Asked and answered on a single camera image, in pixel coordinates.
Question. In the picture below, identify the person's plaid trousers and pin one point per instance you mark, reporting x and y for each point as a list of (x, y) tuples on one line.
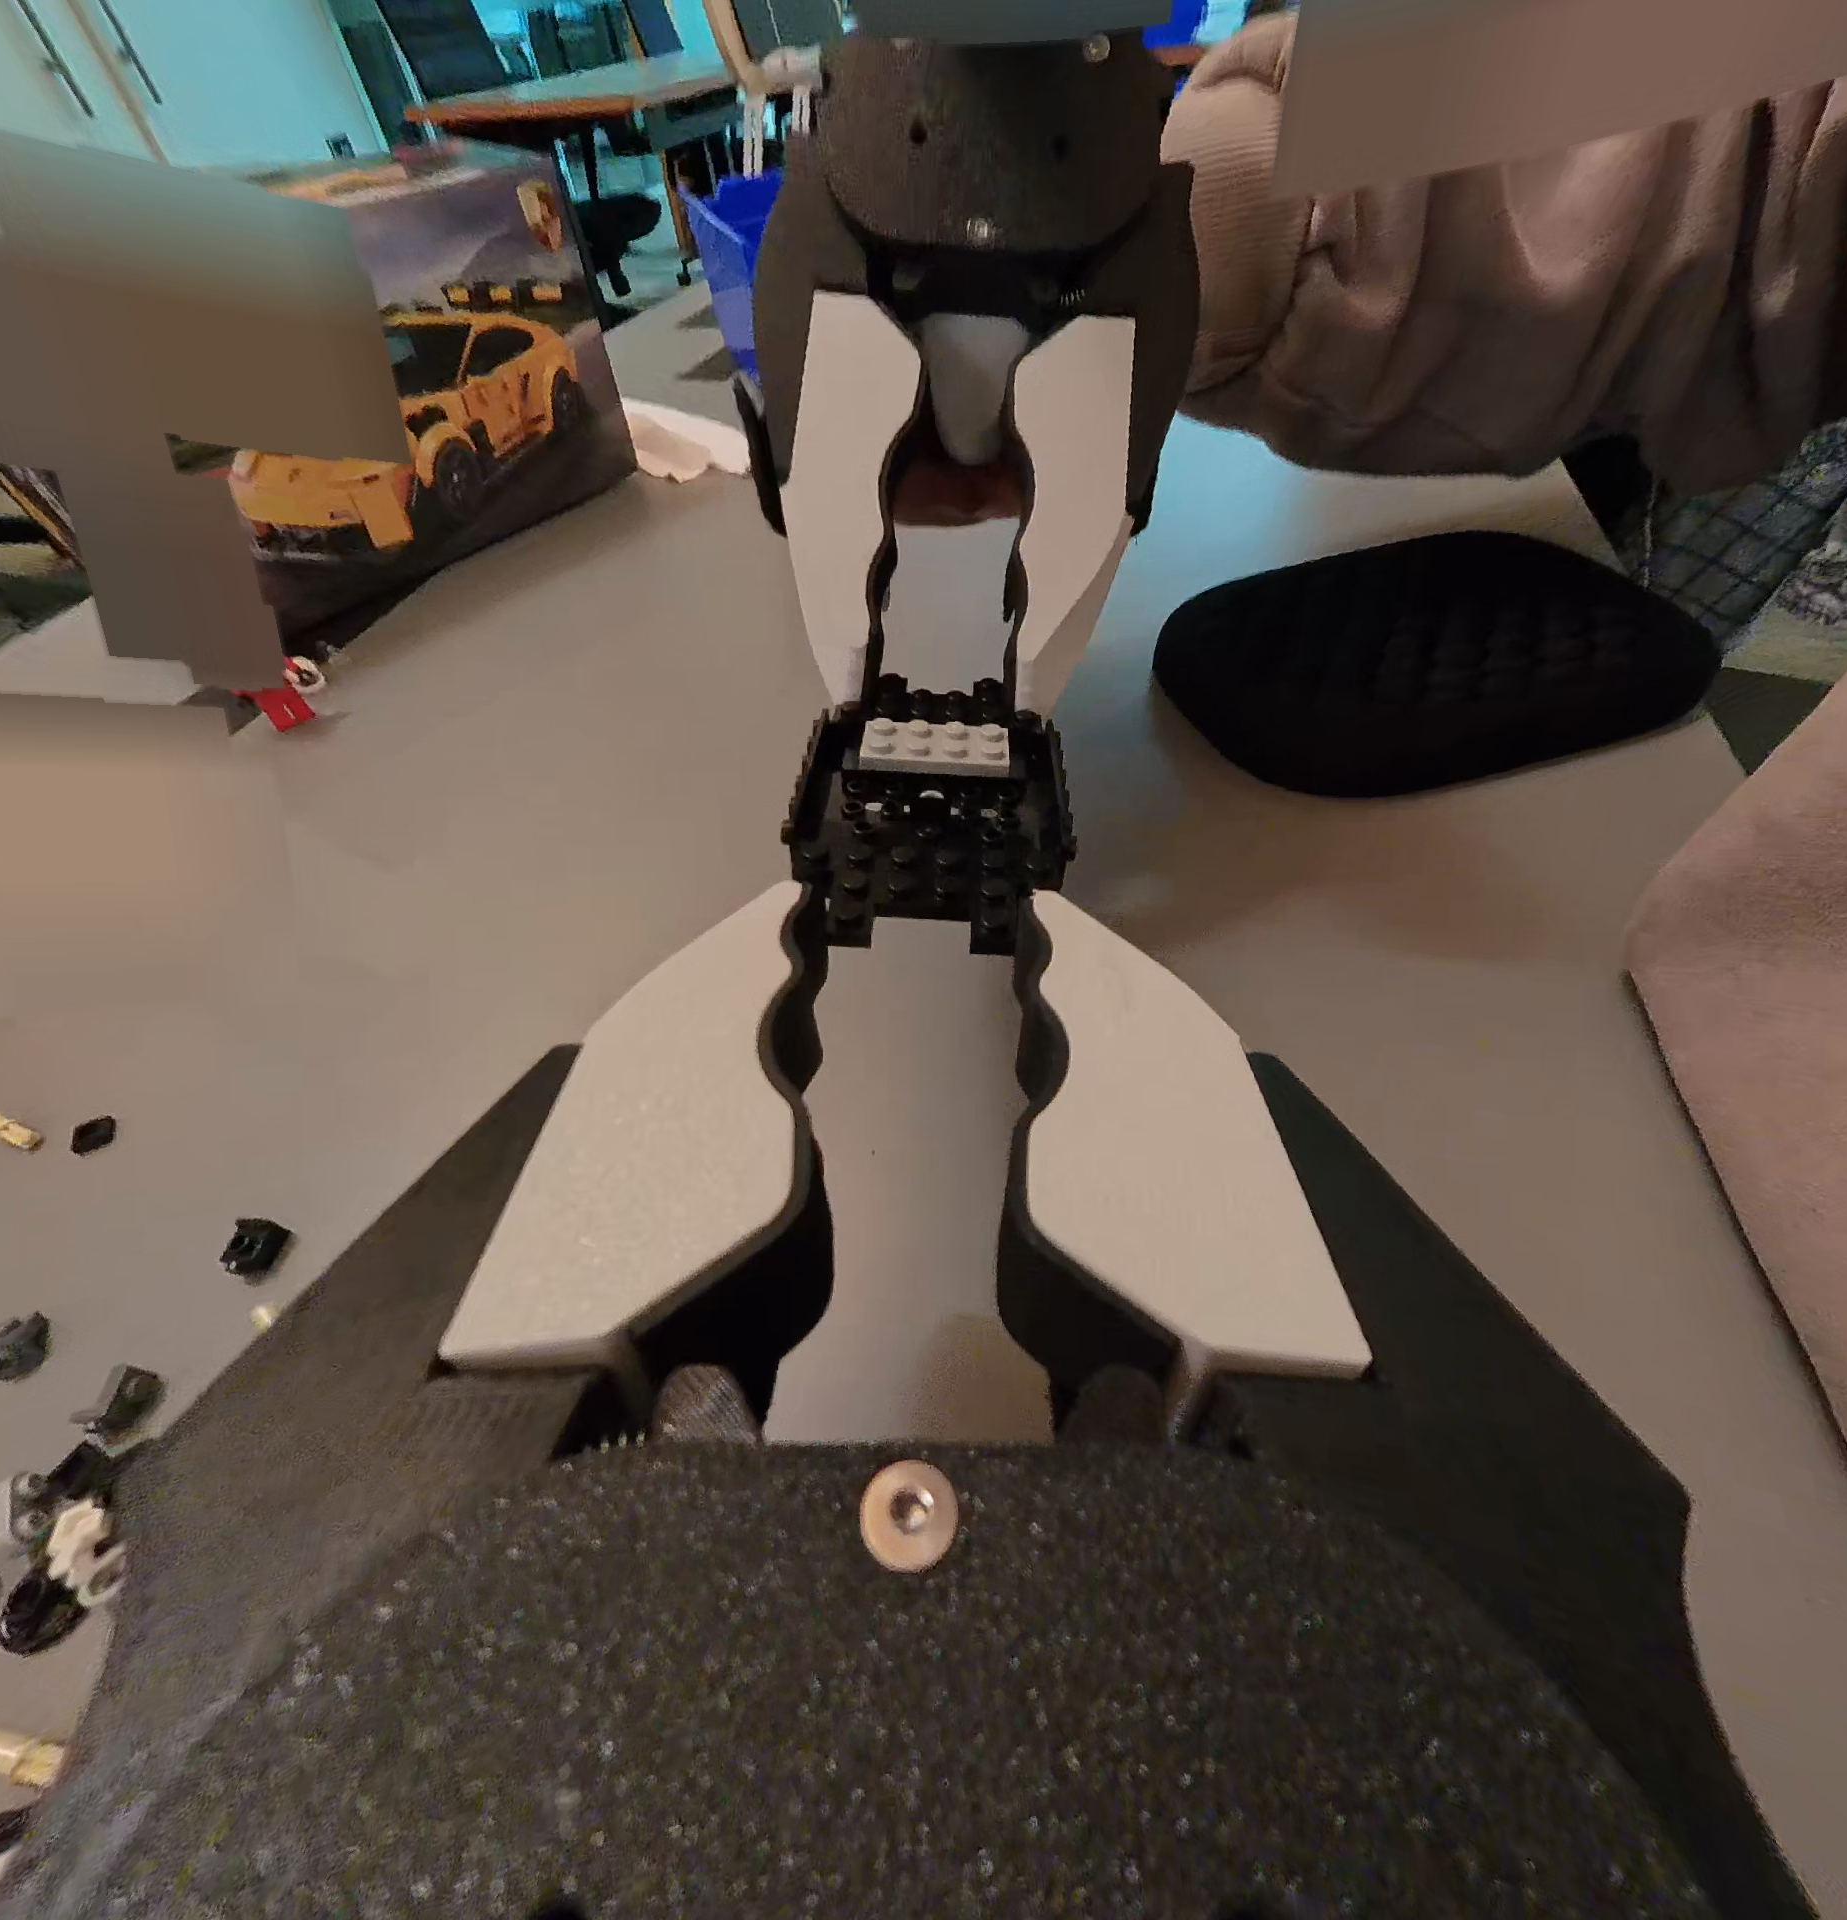
[(1760, 523)]

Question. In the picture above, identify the wooden office table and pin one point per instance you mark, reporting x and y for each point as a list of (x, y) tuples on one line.
[(564, 111)]

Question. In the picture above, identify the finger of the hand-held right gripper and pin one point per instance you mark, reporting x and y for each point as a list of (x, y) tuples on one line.
[(1084, 481), (833, 481)]

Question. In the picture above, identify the red toy minifigure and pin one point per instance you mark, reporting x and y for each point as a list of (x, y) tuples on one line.
[(282, 709)]

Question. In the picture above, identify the pile of loose toy bricks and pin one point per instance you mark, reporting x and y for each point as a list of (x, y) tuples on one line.
[(256, 1250)]

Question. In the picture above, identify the small black square brick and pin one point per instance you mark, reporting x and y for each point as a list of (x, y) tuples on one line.
[(97, 1138)]

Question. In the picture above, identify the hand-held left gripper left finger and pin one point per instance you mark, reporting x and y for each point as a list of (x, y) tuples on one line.
[(637, 1181)]

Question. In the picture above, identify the blue plastic storage bin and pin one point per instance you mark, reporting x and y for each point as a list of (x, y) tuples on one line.
[(735, 253)]

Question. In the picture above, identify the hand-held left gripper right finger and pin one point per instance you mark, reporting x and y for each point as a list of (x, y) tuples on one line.
[(1183, 1201)]

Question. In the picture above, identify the person's right forearm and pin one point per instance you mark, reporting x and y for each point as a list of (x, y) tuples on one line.
[(1542, 329)]

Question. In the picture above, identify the black mesh chair cushion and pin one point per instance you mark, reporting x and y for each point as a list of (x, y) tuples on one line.
[(1436, 663)]

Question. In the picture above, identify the grey desk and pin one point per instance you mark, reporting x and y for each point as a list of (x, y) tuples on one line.
[(564, 841)]

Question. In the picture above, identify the tan toy pin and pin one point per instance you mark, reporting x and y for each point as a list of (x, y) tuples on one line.
[(8, 1132)]

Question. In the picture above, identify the black toy brick car chassis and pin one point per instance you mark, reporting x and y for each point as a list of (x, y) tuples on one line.
[(925, 869)]

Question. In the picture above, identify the toy set box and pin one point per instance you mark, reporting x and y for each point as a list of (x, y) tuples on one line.
[(472, 389)]

